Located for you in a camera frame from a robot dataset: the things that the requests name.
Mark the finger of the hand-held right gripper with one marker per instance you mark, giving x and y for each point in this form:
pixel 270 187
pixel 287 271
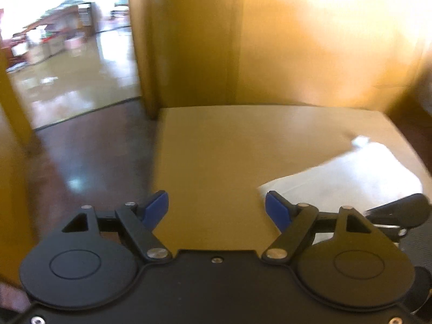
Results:
pixel 405 209

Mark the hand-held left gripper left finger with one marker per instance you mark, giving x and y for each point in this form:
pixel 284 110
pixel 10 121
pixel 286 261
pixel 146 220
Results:
pixel 157 206

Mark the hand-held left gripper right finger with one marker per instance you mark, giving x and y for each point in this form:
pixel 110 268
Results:
pixel 276 209

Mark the white towel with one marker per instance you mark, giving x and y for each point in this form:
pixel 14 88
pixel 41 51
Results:
pixel 337 182

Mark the wooden wardrobe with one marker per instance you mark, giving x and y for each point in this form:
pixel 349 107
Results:
pixel 270 40

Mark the wooden door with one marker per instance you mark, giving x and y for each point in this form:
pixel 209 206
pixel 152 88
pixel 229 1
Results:
pixel 13 108

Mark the pink stool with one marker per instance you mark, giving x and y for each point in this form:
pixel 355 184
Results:
pixel 72 44

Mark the cardboard box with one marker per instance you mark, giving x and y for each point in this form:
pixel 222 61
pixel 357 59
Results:
pixel 33 54
pixel 55 45

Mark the long wooden table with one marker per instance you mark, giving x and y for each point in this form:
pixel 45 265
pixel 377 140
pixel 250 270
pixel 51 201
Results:
pixel 64 11

